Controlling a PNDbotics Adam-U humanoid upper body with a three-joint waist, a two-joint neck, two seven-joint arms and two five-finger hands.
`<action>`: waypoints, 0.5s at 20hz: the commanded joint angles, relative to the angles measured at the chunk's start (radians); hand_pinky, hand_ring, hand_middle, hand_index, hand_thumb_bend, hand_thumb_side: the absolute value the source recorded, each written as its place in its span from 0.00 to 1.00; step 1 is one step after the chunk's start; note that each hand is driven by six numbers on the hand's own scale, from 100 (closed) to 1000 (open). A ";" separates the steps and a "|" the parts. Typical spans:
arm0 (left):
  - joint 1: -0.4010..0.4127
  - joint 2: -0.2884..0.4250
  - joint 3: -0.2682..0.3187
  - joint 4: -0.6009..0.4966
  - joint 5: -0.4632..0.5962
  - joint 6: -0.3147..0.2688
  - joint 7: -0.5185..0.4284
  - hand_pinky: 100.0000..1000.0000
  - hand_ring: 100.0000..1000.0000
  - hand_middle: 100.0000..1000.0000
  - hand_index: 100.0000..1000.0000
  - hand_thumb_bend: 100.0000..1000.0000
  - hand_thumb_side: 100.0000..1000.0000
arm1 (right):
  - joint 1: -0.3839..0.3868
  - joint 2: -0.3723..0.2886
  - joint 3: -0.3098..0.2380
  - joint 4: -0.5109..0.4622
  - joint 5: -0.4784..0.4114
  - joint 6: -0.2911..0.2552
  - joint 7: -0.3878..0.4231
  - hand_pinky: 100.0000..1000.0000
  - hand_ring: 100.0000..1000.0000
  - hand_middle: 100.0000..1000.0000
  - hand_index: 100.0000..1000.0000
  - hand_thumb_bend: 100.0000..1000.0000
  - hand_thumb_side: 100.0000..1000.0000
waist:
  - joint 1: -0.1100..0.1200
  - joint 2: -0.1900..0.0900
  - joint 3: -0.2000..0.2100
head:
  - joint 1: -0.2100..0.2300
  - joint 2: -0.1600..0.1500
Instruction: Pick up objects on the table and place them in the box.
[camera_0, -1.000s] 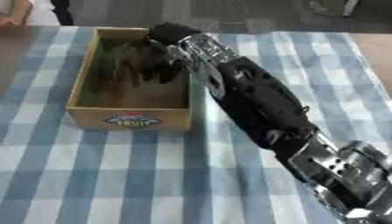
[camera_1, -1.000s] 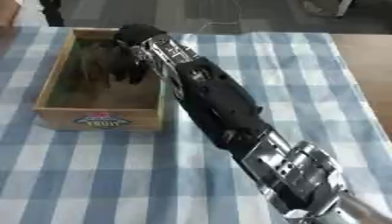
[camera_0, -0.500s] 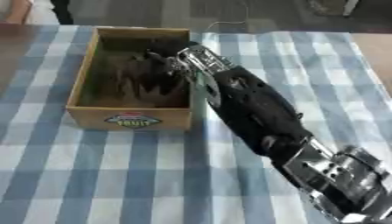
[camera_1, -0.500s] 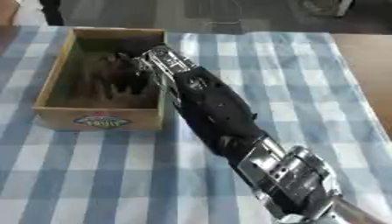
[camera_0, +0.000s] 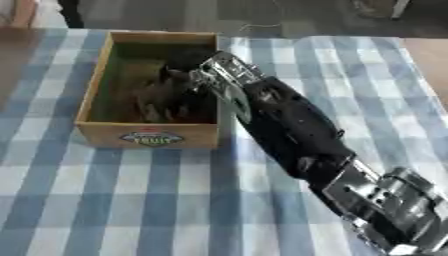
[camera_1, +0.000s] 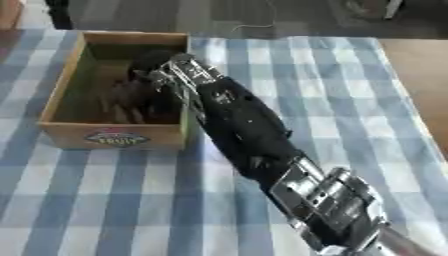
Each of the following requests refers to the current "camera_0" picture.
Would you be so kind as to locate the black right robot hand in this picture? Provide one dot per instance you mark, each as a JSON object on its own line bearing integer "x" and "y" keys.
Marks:
{"x": 175, "y": 90}

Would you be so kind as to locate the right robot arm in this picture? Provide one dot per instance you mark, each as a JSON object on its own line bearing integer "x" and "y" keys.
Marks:
{"x": 297, "y": 133}

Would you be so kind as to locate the tan cardboard box green inside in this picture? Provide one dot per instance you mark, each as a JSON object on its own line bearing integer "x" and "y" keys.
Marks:
{"x": 122, "y": 133}

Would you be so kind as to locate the person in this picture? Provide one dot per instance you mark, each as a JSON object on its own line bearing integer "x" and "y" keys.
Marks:
{"x": 71, "y": 13}

